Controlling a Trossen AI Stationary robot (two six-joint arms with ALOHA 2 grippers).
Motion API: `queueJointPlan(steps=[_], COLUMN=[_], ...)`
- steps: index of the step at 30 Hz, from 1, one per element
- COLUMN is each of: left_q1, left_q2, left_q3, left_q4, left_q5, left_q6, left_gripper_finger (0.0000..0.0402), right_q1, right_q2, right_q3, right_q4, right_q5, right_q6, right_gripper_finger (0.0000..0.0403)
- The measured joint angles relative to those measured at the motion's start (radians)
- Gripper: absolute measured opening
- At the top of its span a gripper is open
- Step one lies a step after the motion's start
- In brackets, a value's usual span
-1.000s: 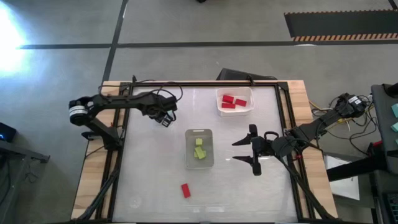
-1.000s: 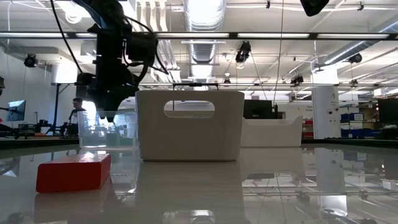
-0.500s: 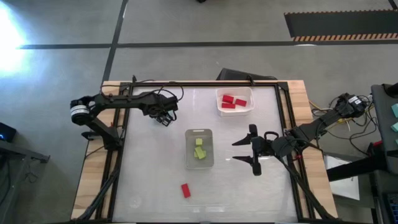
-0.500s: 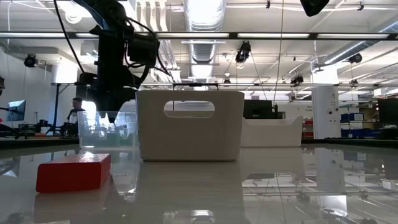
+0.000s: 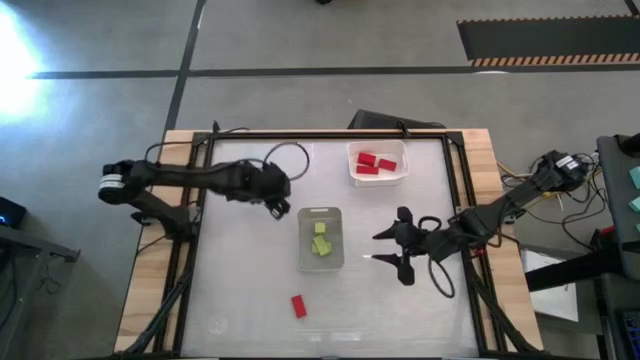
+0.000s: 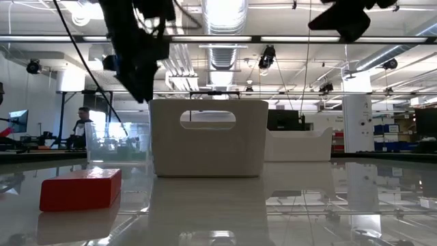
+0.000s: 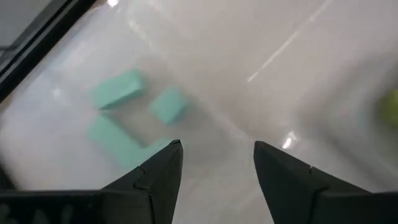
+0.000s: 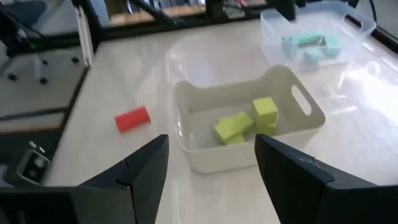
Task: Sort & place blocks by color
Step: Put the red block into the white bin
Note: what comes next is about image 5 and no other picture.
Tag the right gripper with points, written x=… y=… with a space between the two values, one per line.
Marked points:
x=425 y=242

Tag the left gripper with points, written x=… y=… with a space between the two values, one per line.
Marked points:
x=265 y=182

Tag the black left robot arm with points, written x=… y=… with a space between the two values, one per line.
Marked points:
x=175 y=175

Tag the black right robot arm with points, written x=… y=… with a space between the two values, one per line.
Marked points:
x=515 y=197

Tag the white plastic bin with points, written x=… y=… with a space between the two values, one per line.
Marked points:
x=395 y=150

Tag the black case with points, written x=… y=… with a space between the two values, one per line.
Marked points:
x=380 y=120

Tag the white paper sheet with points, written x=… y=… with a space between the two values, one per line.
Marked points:
x=550 y=305

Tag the black beam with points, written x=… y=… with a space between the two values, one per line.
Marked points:
x=575 y=270

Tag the grey cart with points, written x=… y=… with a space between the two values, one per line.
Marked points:
x=617 y=200

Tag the teal piece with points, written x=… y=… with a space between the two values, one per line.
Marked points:
x=635 y=205
x=635 y=177

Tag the grey desk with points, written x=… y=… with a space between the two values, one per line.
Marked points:
x=20 y=250

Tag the black hazard-striped floor mat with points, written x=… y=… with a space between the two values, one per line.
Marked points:
x=550 y=37

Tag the black device with blue light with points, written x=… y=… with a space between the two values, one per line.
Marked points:
x=12 y=212

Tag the black metal table frame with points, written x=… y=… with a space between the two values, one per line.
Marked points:
x=327 y=135

